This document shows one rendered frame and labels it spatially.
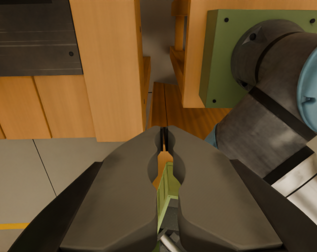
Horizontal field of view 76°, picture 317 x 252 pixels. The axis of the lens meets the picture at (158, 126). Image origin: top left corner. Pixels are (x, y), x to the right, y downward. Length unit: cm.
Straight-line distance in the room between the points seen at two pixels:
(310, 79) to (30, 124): 66
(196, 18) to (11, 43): 44
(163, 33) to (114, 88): 92
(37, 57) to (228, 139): 47
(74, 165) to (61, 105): 136
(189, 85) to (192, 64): 6
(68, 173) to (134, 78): 161
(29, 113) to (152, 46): 94
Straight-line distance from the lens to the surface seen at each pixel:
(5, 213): 273
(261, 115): 32
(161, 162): 78
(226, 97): 51
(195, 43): 56
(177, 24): 117
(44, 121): 67
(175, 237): 83
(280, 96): 32
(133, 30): 51
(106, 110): 57
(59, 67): 57
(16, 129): 73
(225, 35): 48
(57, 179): 213
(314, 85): 30
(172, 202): 85
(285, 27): 46
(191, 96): 59
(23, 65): 61
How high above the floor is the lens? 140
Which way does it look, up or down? 62 degrees down
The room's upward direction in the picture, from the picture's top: 180 degrees clockwise
